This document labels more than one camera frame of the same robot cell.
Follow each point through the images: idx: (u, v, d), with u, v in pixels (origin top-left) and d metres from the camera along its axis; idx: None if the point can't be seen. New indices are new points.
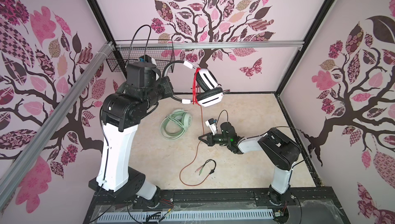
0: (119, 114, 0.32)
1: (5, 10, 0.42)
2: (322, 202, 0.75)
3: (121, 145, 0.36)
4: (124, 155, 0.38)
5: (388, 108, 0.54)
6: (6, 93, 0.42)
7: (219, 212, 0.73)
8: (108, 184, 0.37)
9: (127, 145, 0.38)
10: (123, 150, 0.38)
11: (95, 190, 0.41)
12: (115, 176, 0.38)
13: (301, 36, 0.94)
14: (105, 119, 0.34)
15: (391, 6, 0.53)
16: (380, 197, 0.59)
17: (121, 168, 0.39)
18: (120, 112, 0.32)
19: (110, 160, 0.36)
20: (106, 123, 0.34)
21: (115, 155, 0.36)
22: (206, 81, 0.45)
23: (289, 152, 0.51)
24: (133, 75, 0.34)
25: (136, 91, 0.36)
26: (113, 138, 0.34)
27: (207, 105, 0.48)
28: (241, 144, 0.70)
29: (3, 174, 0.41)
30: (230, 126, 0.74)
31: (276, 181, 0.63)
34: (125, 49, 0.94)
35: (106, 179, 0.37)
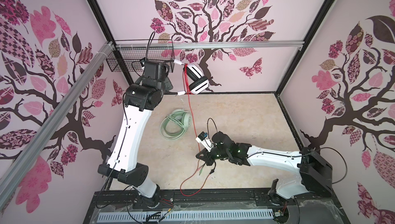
0: (140, 98, 0.41)
1: (5, 10, 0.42)
2: (322, 202, 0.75)
3: (139, 125, 0.42)
4: (138, 136, 0.43)
5: (388, 108, 0.54)
6: (6, 93, 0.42)
7: (219, 212, 0.72)
8: (120, 165, 0.40)
9: (143, 127, 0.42)
10: (139, 131, 0.43)
11: (105, 173, 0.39)
12: (129, 156, 0.41)
13: (301, 36, 0.94)
14: (126, 102, 0.41)
15: (391, 6, 0.53)
16: (380, 197, 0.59)
17: (135, 149, 0.43)
18: (141, 96, 0.41)
19: (126, 139, 0.40)
20: (128, 106, 0.41)
21: (133, 133, 0.41)
22: (195, 72, 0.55)
23: (327, 177, 0.45)
24: (150, 68, 0.44)
25: (152, 81, 0.45)
26: (133, 118, 0.40)
27: (199, 92, 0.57)
28: (253, 159, 0.56)
29: (3, 174, 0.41)
30: (223, 135, 0.61)
31: (283, 190, 0.61)
34: (125, 49, 0.94)
35: (119, 158, 0.40)
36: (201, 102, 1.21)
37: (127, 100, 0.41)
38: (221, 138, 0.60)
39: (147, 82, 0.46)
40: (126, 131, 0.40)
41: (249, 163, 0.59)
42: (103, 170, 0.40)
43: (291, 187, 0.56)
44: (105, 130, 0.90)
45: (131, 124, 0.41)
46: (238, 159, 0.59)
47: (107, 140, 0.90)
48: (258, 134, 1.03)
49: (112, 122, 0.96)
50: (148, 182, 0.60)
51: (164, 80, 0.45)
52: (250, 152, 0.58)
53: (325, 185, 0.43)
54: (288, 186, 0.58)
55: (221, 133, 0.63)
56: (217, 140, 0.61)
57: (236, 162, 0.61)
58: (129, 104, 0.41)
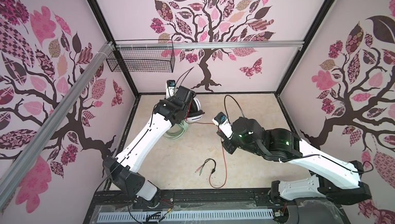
0: (167, 112, 0.48)
1: (5, 10, 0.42)
2: (322, 201, 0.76)
3: (159, 131, 0.47)
4: (154, 140, 0.47)
5: (388, 108, 0.54)
6: (6, 93, 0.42)
7: (219, 212, 0.72)
8: (128, 161, 0.41)
9: (160, 135, 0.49)
10: (156, 137, 0.47)
11: (110, 166, 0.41)
12: (139, 155, 0.43)
13: (301, 36, 0.94)
14: (155, 110, 0.49)
15: (391, 6, 0.53)
16: (380, 197, 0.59)
17: (145, 152, 0.45)
18: (169, 110, 0.49)
19: (143, 140, 0.44)
20: (156, 114, 0.48)
21: (153, 136, 0.46)
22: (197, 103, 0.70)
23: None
24: (182, 92, 0.55)
25: (181, 102, 0.54)
26: (157, 123, 0.47)
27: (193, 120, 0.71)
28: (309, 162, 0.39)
29: (3, 174, 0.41)
30: (251, 122, 0.40)
31: (289, 192, 0.60)
34: (125, 49, 0.94)
35: (129, 155, 0.42)
36: (201, 102, 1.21)
37: (156, 109, 0.49)
38: (249, 127, 0.39)
39: (176, 101, 0.55)
40: (146, 132, 0.45)
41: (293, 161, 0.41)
42: (107, 165, 0.41)
43: (298, 191, 0.56)
44: (105, 130, 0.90)
45: (153, 128, 0.46)
46: (280, 154, 0.39)
47: (107, 140, 0.90)
48: None
49: (112, 122, 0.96)
50: (148, 185, 0.59)
51: (189, 103, 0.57)
52: (303, 150, 0.39)
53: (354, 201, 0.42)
54: (296, 190, 0.57)
55: (248, 119, 0.41)
56: (242, 130, 0.40)
57: (277, 159, 0.40)
58: (156, 113, 0.49)
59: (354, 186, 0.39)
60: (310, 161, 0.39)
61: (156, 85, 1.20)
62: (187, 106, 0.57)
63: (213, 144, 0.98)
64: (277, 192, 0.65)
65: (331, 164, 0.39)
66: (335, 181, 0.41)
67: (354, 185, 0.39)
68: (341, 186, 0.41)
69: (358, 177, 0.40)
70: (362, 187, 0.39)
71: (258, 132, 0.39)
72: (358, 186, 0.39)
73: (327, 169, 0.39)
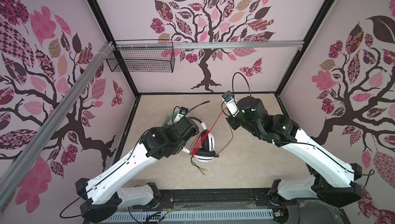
0: (155, 145, 0.41)
1: (5, 10, 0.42)
2: (322, 202, 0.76)
3: (136, 167, 0.41)
4: (127, 177, 0.42)
5: (388, 108, 0.54)
6: (6, 93, 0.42)
7: (219, 212, 0.72)
8: (94, 192, 0.38)
9: (139, 169, 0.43)
10: (132, 172, 0.41)
11: (79, 190, 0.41)
12: (106, 189, 0.39)
13: (301, 36, 0.94)
14: (142, 140, 0.42)
15: (391, 6, 0.53)
16: (380, 197, 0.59)
17: (115, 186, 0.41)
18: (156, 145, 0.41)
19: (115, 173, 0.39)
20: (141, 144, 0.42)
21: (126, 171, 0.39)
22: (210, 142, 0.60)
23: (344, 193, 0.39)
24: (183, 124, 0.46)
25: (176, 136, 0.46)
26: (136, 157, 0.40)
27: (200, 160, 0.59)
28: (302, 150, 0.41)
29: (3, 174, 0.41)
30: (257, 102, 0.42)
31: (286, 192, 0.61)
34: (125, 49, 0.94)
35: (97, 186, 0.38)
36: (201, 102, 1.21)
37: (143, 139, 0.42)
38: (253, 104, 0.42)
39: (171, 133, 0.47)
40: (118, 167, 0.40)
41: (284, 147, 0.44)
42: (79, 186, 0.39)
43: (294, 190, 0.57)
44: (105, 130, 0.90)
45: (130, 161, 0.40)
46: (275, 135, 0.41)
47: (107, 140, 0.90)
48: None
49: (111, 122, 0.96)
50: (139, 196, 0.57)
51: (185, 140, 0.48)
52: (298, 137, 0.41)
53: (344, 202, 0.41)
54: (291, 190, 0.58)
55: (254, 99, 0.43)
56: (246, 106, 0.43)
57: (270, 140, 0.43)
58: (142, 143, 0.42)
59: (345, 185, 0.39)
60: (304, 150, 0.40)
61: (156, 85, 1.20)
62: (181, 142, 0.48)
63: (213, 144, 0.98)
64: (275, 189, 0.66)
65: (325, 157, 0.40)
66: (327, 177, 0.42)
67: (346, 183, 0.39)
68: (332, 184, 0.42)
69: (352, 177, 0.39)
70: (353, 187, 0.38)
71: (262, 113, 0.42)
72: (349, 185, 0.38)
73: (321, 163, 0.40)
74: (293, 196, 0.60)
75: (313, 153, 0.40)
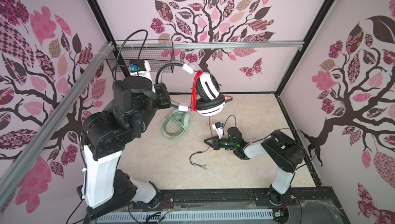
0: (92, 142, 0.27)
1: (5, 10, 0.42)
2: (322, 202, 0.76)
3: (100, 169, 0.32)
4: (105, 176, 0.35)
5: (388, 108, 0.54)
6: (6, 93, 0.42)
7: (219, 212, 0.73)
8: (87, 200, 0.36)
9: (110, 164, 0.34)
10: (104, 171, 0.34)
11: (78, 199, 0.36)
12: (93, 196, 0.36)
13: (301, 36, 0.94)
14: (86, 140, 0.29)
15: (391, 6, 0.53)
16: (380, 197, 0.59)
17: (100, 189, 0.36)
18: (94, 139, 0.27)
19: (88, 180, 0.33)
20: (86, 146, 0.29)
21: (93, 177, 0.33)
22: (206, 89, 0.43)
23: (293, 153, 0.50)
24: (119, 96, 0.27)
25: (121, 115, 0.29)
26: (90, 157, 0.29)
27: (209, 114, 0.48)
28: (247, 150, 0.70)
29: (3, 174, 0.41)
30: (238, 132, 0.74)
31: (277, 182, 0.63)
34: (125, 49, 0.94)
35: (85, 195, 0.36)
36: None
37: (86, 138, 0.28)
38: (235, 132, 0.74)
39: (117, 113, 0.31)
40: (87, 172, 0.32)
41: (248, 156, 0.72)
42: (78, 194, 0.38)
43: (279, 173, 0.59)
44: None
45: (90, 164, 0.30)
46: (240, 154, 0.74)
47: None
48: (258, 134, 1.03)
49: None
50: (145, 191, 0.58)
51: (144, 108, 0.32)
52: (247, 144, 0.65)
53: (283, 155, 0.50)
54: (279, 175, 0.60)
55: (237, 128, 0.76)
56: (231, 132, 0.74)
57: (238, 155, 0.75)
58: (86, 143, 0.29)
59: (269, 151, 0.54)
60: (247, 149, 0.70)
61: None
62: (139, 117, 0.32)
63: None
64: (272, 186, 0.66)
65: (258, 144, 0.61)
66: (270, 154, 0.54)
67: None
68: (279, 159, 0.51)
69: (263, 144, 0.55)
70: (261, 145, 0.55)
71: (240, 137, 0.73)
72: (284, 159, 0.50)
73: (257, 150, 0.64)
74: (284, 185, 0.60)
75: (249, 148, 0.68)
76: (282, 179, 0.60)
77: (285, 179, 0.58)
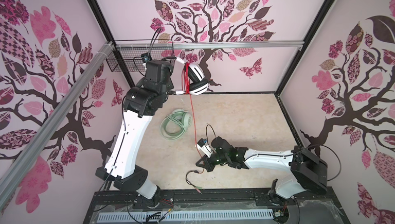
0: (140, 103, 0.38)
1: (5, 10, 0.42)
2: (322, 202, 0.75)
3: (137, 131, 0.40)
4: (137, 141, 0.42)
5: (388, 108, 0.54)
6: (6, 93, 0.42)
7: (219, 212, 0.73)
8: (117, 171, 0.39)
9: (142, 132, 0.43)
10: (138, 137, 0.41)
11: (103, 177, 0.43)
12: (125, 162, 0.40)
13: (301, 36, 0.94)
14: (126, 107, 0.39)
15: (391, 6, 0.53)
16: (380, 196, 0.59)
17: (131, 155, 0.41)
18: (141, 101, 0.38)
19: (124, 144, 0.39)
20: (127, 111, 0.39)
21: (132, 139, 0.40)
22: (196, 72, 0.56)
23: (321, 174, 0.45)
24: (152, 70, 0.40)
25: (153, 85, 0.42)
26: (132, 124, 0.38)
27: (198, 93, 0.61)
28: (250, 160, 0.58)
29: (3, 174, 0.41)
30: (221, 140, 0.64)
31: (282, 188, 0.61)
34: (125, 48, 0.94)
35: (116, 164, 0.39)
36: (201, 102, 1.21)
37: (127, 105, 0.39)
38: (219, 143, 0.63)
39: (148, 85, 0.43)
40: (124, 138, 0.39)
41: (247, 166, 0.61)
42: (102, 173, 0.40)
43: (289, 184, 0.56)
44: (105, 130, 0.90)
45: (129, 130, 0.39)
46: (237, 164, 0.61)
47: (106, 140, 0.88)
48: (258, 134, 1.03)
49: (112, 122, 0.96)
50: (148, 183, 0.59)
51: (166, 82, 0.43)
52: (247, 155, 0.60)
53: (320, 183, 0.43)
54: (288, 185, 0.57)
55: (219, 138, 0.66)
56: (215, 145, 0.64)
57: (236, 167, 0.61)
58: (128, 108, 0.39)
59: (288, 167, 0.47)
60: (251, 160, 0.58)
61: None
62: (164, 87, 0.45)
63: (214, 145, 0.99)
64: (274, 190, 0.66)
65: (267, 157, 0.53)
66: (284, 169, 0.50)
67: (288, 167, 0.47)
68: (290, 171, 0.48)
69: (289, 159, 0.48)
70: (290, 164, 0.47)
71: (227, 147, 0.63)
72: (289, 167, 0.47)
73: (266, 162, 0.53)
74: (292, 193, 0.59)
75: (257, 160, 0.56)
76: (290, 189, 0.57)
77: (294, 189, 0.55)
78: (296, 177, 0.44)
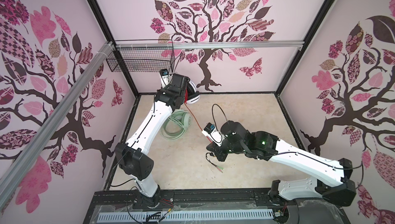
0: (168, 98, 0.53)
1: (5, 9, 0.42)
2: (322, 202, 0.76)
3: (162, 116, 0.51)
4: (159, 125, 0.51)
5: (388, 108, 0.54)
6: (6, 93, 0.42)
7: (219, 212, 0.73)
8: (139, 144, 0.45)
9: (164, 120, 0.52)
10: (161, 122, 0.52)
11: (122, 151, 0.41)
12: (147, 138, 0.47)
13: (301, 36, 0.94)
14: (156, 98, 0.53)
15: (391, 6, 0.53)
16: (380, 196, 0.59)
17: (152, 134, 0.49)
18: (169, 97, 0.53)
19: (149, 125, 0.48)
20: (157, 101, 0.52)
21: (158, 121, 0.50)
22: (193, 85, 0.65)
23: None
24: (177, 79, 0.58)
25: (177, 88, 0.58)
26: (159, 109, 0.51)
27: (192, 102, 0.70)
28: (284, 158, 0.44)
29: (3, 174, 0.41)
30: (235, 124, 0.48)
31: (287, 191, 0.60)
34: (125, 49, 0.94)
35: (139, 138, 0.46)
36: (201, 102, 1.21)
37: (157, 97, 0.53)
38: (232, 128, 0.47)
39: (173, 88, 0.59)
40: (150, 119, 0.49)
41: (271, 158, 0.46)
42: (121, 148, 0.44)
43: (298, 191, 0.56)
44: (105, 130, 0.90)
45: (157, 114, 0.50)
46: (257, 154, 0.45)
47: (107, 140, 0.90)
48: None
49: (112, 122, 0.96)
50: (151, 180, 0.61)
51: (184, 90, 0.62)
52: (279, 149, 0.45)
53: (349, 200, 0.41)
54: (293, 189, 0.58)
55: (232, 121, 0.50)
56: (227, 131, 0.48)
57: (255, 157, 0.48)
58: (158, 100, 0.53)
59: (335, 182, 0.41)
60: (286, 158, 0.44)
61: (156, 84, 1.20)
62: (183, 92, 0.62)
63: None
64: (276, 191, 0.65)
65: (309, 161, 0.43)
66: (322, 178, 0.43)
67: (337, 181, 0.40)
68: (328, 183, 0.43)
69: (342, 174, 0.41)
70: (344, 183, 0.40)
71: (243, 132, 0.47)
72: (341, 182, 0.40)
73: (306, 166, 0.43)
74: (294, 195, 0.59)
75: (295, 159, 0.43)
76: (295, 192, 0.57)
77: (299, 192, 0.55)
78: (339, 192, 0.41)
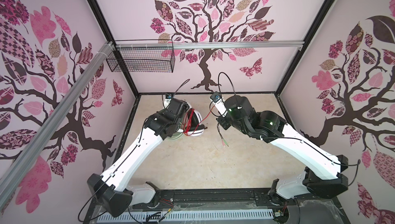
0: (159, 125, 0.47)
1: (5, 10, 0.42)
2: (322, 202, 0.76)
3: (149, 147, 0.45)
4: (143, 157, 0.45)
5: (388, 108, 0.54)
6: (6, 93, 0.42)
7: (219, 212, 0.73)
8: (113, 179, 0.39)
9: (150, 150, 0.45)
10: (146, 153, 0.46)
11: (93, 187, 0.42)
12: (126, 172, 0.41)
13: (301, 36, 0.94)
14: (145, 124, 0.48)
15: (391, 6, 0.53)
16: (380, 197, 0.60)
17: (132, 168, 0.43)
18: (161, 124, 0.47)
19: (131, 156, 0.42)
20: (146, 127, 0.47)
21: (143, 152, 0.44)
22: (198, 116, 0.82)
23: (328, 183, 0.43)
24: (174, 104, 0.53)
25: (173, 115, 0.53)
26: (146, 138, 0.45)
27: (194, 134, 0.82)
28: (288, 145, 0.42)
29: (3, 174, 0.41)
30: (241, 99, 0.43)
31: (282, 188, 0.62)
34: (125, 49, 0.94)
35: (115, 172, 0.40)
36: (201, 102, 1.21)
37: (147, 123, 0.48)
38: (238, 102, 0.42)
39: (168, 114, 0.54)
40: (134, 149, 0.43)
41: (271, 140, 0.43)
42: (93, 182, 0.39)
43: (291, 187, 0.57)
44: (105, 130, 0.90)
45: (142, 144, 0.44)
46: (261, 133, 0.41)
47: (107, 140, 0.90)
48: None
49: (112, 122, 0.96)
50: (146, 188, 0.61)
51: (181, 117, 0.56)
52: (286, 133, 0.41)
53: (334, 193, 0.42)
54: (288, 187, 0.58)
55: (239, 96, 0.44)
56: (232, 104, 0.43)
57: (258, 137, 0.43)
58: (147, 126, 0.47)
59: (332, 176, 0.40)
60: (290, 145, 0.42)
61: (156, 84, 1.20)
62: (179, 120, 0.56)
63: (213, 145, 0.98)
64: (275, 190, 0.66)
65: (312, 152, 0.41)
66: (316, 170, 0.43)
67: (332, 175, 0.40)
68: (321, 176, 0.42)
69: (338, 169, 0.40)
70: (340, 178, 0.39)
71: (248, 109, 0.42)
72: (336, 176, 0.39)
73: (307, 156, 0.41)
74: (292, 194, 0.59)
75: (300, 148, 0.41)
76: (291, 190, 0.57)
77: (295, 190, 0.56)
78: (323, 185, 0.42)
